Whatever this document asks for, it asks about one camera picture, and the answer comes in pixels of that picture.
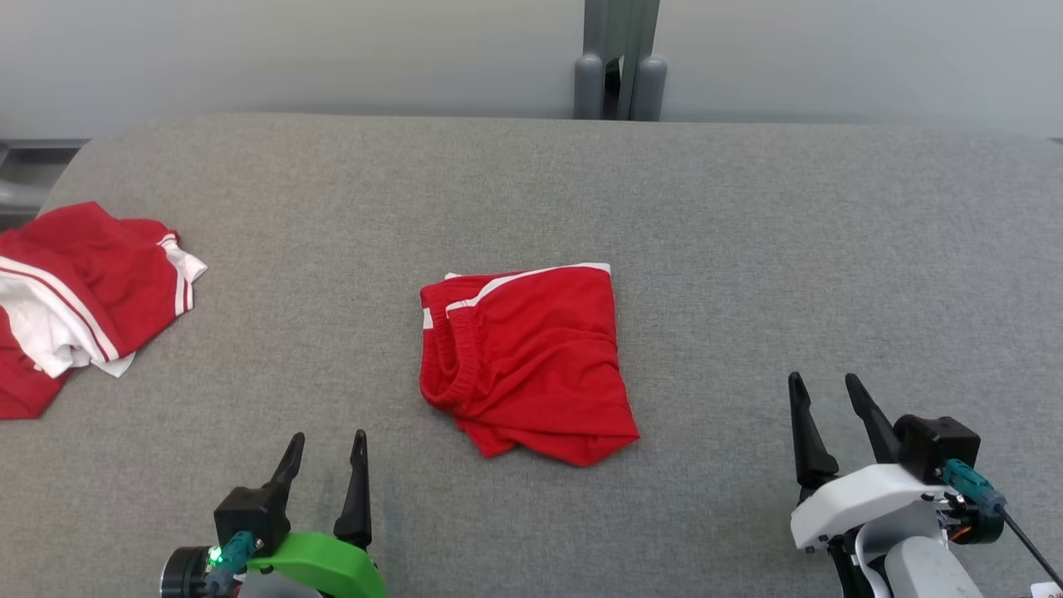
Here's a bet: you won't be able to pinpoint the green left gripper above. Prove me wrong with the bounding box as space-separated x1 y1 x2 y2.
246 429 388 598

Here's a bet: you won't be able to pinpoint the left camera cable teal plug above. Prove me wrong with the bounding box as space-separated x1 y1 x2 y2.
202 532 256 597

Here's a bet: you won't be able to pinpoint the red shorts with number print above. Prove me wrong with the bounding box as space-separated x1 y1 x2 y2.
419 262 641 468

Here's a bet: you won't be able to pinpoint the red and white jersey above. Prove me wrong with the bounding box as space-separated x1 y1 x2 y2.
0 201 208 421

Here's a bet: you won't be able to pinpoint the camera cable teal plug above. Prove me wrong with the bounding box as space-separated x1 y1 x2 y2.
202 532 256 597
941 458 1063 592

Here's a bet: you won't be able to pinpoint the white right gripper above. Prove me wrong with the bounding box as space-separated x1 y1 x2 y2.
787 371 956 553

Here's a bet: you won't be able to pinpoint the right camera cable teal plug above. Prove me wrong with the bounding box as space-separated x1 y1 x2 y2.
941 458 1063 592

